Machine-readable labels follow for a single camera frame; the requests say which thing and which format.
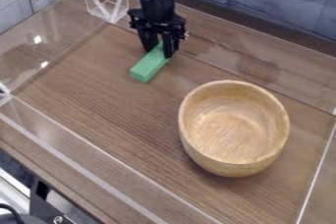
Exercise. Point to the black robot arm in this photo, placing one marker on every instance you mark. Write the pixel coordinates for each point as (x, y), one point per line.
(157, 22)

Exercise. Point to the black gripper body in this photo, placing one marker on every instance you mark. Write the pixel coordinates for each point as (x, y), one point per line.
(154, 17)

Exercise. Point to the black table frame bracket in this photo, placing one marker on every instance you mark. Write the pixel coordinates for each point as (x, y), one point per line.
(36, 204)

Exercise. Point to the clear acrylic tray wall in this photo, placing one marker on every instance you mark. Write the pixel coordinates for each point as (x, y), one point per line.
(97, 134)

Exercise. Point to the green stick block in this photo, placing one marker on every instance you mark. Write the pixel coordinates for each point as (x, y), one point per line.
(146, 67)

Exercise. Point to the wooden bowl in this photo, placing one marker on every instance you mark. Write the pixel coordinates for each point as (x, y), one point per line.
(233, 127)

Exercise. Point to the clear acrylic corner bracket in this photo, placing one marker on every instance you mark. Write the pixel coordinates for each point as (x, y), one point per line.
(108, 11)

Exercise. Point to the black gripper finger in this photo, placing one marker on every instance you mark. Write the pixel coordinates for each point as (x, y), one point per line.
(148, 38)
(170, 42)

